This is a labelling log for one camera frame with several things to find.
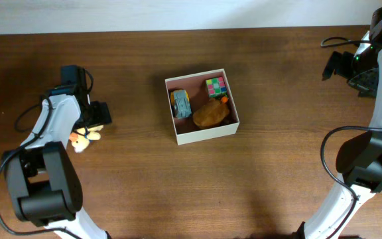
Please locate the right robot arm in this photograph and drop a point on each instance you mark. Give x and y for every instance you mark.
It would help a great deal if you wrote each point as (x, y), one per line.
(359, 160)

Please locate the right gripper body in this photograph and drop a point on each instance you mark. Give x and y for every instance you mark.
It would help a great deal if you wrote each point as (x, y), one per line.
(365, 72)

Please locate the cream plush bunny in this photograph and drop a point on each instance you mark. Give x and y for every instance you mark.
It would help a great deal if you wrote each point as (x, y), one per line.
(81, 138)

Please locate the white cardboard box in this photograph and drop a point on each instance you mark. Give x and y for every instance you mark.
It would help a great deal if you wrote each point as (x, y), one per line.
(185, 129)

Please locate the yellow grey toy truck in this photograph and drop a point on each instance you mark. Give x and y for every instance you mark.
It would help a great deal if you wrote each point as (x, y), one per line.
(180, 103)

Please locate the brown plush toy with carrot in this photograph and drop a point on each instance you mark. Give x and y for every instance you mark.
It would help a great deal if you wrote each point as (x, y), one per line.
(212, 113)

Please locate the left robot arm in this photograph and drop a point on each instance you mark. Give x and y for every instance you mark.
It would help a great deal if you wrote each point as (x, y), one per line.
(41, 180)

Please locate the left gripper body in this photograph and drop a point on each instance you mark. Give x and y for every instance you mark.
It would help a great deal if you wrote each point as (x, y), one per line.
(95, 115)

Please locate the colourful puzzle cube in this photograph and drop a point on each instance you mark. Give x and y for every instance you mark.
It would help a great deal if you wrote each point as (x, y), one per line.
(216, 87)

